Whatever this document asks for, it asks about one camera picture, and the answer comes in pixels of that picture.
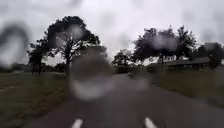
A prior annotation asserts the small dark tree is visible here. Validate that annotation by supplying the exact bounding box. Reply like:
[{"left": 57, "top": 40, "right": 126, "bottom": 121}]
[{"left": 27, "top": 39, "right": 51, "bottom": 77}]

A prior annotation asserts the grass verge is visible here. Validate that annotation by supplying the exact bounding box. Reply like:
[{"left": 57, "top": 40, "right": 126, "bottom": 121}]
[
  {"left": 0, "top": 71, "right": 73, "bottom": 128},
  {"left": 146, "top": 68, "right": 224, "bottom": 109}
]

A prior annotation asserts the dark grey asphalt road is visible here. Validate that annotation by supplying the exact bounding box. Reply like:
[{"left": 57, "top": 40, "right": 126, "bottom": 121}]
[{"left": 22, "top": 72, "right": 224, "bottom": 128}]

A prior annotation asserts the small distant tree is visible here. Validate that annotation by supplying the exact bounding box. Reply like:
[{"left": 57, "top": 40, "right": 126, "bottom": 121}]
[{"left": 111, "top": 48, "right": 135, "bottom": 74}]

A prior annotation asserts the low building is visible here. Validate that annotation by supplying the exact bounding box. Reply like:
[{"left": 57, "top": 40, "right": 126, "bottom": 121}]
[{"left": 146, "top": 56, "right": 213, "bottom": 72}]

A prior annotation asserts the group of dark trees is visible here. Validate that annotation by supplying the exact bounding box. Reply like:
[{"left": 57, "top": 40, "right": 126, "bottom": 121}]
[{"left": 132, "top": 25, "right": 198, "bottom": 66}]

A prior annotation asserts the large dark tree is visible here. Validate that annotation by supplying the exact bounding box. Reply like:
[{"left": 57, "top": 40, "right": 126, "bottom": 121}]
[{"left": 42, "top": 15, "right": 108, "bottom": 79}]

